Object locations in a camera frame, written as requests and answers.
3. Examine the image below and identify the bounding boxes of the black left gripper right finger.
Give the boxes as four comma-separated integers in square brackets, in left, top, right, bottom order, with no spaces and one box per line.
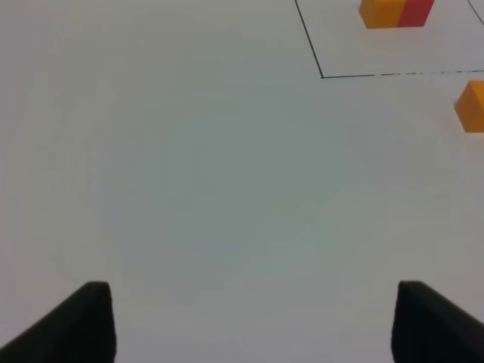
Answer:
[391,281,483,363]

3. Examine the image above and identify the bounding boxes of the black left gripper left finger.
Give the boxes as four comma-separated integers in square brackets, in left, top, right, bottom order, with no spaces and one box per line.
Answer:
[1,281,116,362]

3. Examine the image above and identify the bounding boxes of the red template cube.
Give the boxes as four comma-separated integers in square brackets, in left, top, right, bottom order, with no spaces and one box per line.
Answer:
[398,0,434,27]

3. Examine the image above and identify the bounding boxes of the orange template cube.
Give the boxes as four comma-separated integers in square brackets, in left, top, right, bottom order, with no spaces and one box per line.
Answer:
[359,0,406,29]

